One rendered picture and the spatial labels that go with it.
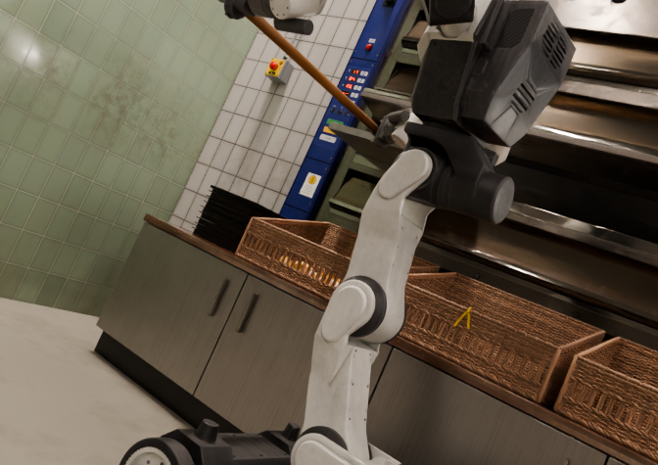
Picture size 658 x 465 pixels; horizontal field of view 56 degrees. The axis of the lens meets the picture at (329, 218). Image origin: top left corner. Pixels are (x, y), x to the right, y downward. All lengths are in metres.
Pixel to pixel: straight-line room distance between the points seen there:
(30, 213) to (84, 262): 0.37
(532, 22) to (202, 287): 1.41
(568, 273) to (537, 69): 0.94
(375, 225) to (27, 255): 1.83
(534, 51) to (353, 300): 0.68
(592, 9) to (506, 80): 1.26
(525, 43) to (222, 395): 1.40
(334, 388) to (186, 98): 2.03
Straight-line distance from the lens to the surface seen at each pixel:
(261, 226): 2.23
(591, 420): 1.71
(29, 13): 2.75
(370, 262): 1.48
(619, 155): 2.22
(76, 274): 3.11
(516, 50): 1.47
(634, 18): 2.62
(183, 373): 2.26
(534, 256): 2.31
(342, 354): 1.44
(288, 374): 1.99
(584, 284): 2.25
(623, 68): 2.51
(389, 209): 1.46
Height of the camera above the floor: 0.68
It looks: 4 degrees up
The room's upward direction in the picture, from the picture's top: 24 degrees clockwise
